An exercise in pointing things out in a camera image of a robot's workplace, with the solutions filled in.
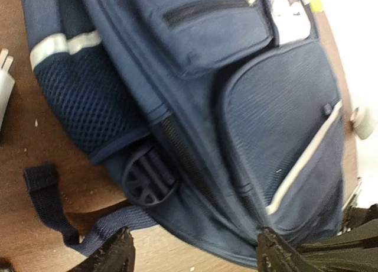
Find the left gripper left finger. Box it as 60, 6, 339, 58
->
69, 227, 136, 272

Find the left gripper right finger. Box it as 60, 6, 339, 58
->
256, 228, 334, 271

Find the navy blue backpack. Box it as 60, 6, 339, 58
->
21, 0, 344, 268

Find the grey white bowl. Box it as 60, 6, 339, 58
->
350, 106, 377, 140

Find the white charger cube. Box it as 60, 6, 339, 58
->
0, 48, 15, 126

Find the aluminium front rail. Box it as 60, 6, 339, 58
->
343, 177, 362, 213

